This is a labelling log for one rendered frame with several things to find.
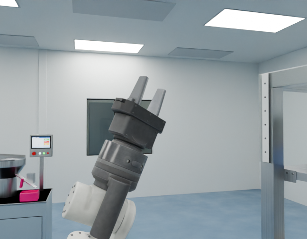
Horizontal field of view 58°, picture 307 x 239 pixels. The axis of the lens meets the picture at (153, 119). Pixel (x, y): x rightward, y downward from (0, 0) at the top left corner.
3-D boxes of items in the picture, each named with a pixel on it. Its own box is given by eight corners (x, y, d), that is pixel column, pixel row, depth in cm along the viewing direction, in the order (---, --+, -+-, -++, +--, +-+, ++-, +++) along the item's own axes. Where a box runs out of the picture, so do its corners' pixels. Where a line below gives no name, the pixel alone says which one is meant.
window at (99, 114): (85, 156, 547) (85, 97, 549) (85, 156, 548) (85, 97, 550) (152, 154, 582) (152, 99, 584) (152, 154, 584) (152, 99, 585)
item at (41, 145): (29, 193, 293) (29, 134, 294) (30, 191, 303) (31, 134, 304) (51, 191, 299) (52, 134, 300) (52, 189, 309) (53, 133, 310)
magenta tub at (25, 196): (19, 202, 259) (19, 193, 259) (22, 199, 271) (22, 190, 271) (37, 201, 263) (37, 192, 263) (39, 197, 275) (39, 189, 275)
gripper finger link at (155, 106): (155, 88, 58) (144, 114, 57) (166, 88, 56) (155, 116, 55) (160, 91, 59) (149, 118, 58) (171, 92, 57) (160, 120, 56)
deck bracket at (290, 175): (294, 183, 101) (294, 170, 101) (283, 180, 105) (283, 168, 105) (296, 182, 101) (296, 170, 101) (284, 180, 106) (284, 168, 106)
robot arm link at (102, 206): (133, 173, 58) (112, 226, 55) (85, 154, 54) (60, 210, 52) (151, 181, 47) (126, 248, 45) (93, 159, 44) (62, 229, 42)
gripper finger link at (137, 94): (150, 77, 53) (139, 106, 52) (140, 77, 55) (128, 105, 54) (145, 73, 52) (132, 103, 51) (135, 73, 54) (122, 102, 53)
